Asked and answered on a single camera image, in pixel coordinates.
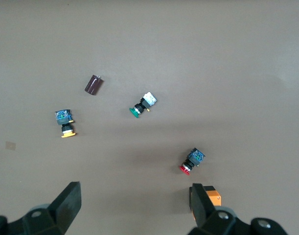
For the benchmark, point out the orange button enclosure box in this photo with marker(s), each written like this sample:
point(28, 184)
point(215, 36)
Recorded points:
point(214, 198)

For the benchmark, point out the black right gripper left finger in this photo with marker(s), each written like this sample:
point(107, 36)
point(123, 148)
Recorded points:
point(63, 210)

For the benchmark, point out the yellow push button switch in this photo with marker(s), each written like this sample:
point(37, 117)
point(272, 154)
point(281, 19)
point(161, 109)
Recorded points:
point(64, 120)

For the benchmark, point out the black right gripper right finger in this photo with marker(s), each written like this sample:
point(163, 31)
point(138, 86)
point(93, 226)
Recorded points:
point(203, 213)

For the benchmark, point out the dark brown cylindrical capacitor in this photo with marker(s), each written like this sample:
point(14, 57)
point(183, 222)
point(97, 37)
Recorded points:
point(93, 85)

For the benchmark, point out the small brown tape patch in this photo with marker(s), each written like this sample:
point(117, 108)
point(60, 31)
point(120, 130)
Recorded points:
point(10, 145)

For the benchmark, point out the red push button switch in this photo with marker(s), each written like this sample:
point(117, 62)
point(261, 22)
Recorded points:
point(193, 160)

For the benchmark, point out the green push button switch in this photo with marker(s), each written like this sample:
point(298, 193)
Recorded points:
point(144, 104)

